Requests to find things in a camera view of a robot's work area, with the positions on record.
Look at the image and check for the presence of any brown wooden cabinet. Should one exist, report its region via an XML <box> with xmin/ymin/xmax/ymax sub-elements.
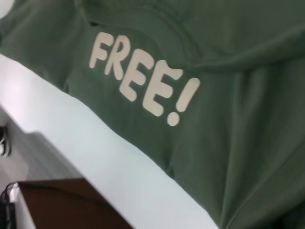
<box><xmin>9</xmin><ymin>177</ymin><xmax>134</xmax><ymax>229</ymax></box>

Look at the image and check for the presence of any dark green shirt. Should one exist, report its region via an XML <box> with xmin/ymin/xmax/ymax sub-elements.
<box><xmin>0</xmin><ymin>0</ymin><xmax>305</xmax><ymax>229</ymax></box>

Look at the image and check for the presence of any small black object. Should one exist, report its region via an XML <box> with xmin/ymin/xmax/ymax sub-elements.
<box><xmin>0</xmin><ymin>125</ymin><xmax>11</xmax><ymax>157</ymax></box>

